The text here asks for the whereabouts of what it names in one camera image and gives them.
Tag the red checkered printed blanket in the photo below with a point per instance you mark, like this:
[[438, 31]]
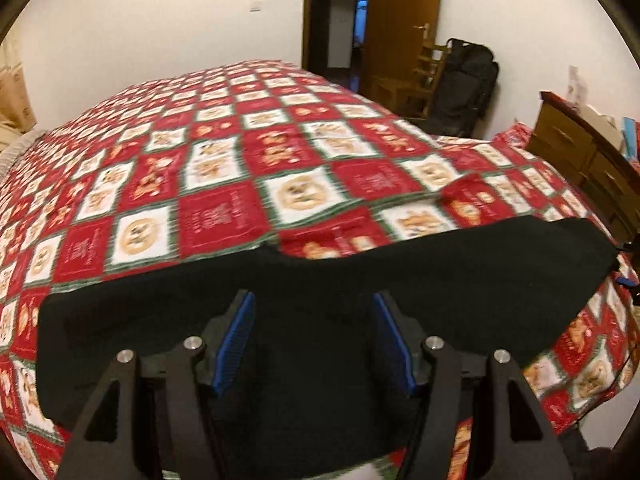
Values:
[[220, 215]]

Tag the black bag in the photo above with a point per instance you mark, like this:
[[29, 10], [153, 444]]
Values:
[[467, 85]]

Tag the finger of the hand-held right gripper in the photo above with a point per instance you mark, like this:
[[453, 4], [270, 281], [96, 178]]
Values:
[[624, 280]]

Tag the wooden dresser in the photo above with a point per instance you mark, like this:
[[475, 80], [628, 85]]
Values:
[[575, 145]]

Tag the wooden door frame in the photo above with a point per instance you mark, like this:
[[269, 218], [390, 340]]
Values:
[[312, 15]]

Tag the blue box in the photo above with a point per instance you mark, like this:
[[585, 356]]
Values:
[[631, 135]]

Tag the black pants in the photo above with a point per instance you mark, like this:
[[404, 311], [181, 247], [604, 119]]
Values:
[[310, 280]]

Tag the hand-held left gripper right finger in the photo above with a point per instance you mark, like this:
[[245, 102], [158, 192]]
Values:
[[392, 340]]

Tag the beige curtain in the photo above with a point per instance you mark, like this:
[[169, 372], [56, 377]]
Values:
[[12, 95]]

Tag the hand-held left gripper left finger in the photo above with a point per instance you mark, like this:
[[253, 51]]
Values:
[[234, 340]]

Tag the wooden door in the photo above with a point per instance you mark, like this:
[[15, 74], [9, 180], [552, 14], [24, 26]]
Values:
[[400, 25]]

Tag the wooden chair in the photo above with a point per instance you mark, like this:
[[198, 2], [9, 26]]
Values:
[[415, 85]]

